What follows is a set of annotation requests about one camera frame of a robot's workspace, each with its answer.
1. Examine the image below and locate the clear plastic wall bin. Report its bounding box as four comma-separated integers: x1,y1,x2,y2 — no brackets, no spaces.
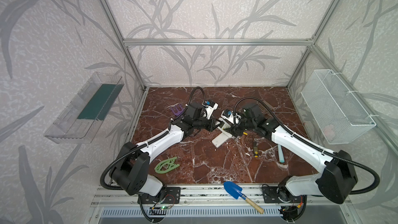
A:
44,72,124,144

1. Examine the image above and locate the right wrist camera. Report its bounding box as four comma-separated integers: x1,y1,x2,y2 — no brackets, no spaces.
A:
221,110,241,125

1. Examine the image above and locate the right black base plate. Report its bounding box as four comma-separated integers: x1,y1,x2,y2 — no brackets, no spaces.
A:
261,184,303,205

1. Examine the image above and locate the white remote control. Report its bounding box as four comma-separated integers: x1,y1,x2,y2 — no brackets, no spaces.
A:
212,132,232,148
218,117,234,130

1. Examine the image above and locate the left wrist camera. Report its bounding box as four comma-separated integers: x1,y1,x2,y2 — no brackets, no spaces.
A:
203,100,218,120

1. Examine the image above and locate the black yellow screwdriver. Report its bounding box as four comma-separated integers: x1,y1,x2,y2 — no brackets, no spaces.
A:
253,141,259,158

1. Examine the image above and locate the light blue spatula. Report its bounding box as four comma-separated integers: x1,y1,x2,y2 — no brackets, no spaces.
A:
277,145,285,163

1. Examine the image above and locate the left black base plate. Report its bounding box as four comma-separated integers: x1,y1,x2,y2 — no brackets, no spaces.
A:
139,186,181,205

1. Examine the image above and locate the blue shovel wooden handle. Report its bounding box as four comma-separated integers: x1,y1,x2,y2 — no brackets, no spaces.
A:
223,181,264,214

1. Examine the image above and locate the purple toy garden fork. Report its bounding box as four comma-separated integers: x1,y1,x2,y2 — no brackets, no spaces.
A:
171,104,184,116

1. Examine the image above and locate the white wire basket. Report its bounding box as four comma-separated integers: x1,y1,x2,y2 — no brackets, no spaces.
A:
301,69,376,144

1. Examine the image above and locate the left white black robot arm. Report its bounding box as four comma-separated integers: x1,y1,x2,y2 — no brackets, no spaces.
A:
99,100,220,199

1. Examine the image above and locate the aluminium front rail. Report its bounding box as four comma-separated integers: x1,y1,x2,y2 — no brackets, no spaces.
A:
90,184,355,207

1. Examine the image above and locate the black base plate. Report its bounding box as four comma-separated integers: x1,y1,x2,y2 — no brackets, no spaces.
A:
261,184,303,205
139,186,181,205

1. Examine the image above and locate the green plastic hanger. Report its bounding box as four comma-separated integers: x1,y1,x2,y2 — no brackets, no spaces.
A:
154,157,180,174

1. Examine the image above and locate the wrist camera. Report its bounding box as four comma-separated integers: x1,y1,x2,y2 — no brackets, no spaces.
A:
203,100,218,120
221,110,241,125

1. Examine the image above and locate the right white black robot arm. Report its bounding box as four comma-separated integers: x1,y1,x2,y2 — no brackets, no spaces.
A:
222,103,380,204

